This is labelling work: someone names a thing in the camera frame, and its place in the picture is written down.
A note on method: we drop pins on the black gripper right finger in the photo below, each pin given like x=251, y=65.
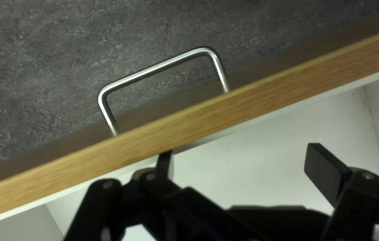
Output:
x=354, y=201

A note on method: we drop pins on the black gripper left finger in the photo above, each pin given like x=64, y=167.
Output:
x=153, y=205

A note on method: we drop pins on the wooden drawer white interior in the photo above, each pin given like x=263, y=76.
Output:
x=197, y=120

